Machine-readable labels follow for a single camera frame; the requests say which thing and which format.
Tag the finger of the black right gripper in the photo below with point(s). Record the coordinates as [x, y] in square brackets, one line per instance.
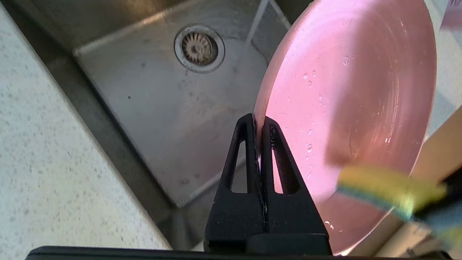
[444, 195]

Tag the yellow green sponge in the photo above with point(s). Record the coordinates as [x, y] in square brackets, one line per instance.
[389, 187]

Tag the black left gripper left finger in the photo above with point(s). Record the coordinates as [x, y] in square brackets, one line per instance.
[234, 216]

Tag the round metal drain strainer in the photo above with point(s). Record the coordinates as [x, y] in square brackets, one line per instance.
[199, 48]

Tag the stainless steel sink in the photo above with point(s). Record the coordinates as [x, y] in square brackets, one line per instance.
[162, 108]

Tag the pink plate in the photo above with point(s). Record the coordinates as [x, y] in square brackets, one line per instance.
[361, 108]

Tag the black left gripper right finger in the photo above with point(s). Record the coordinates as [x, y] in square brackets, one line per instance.
[296, 220]

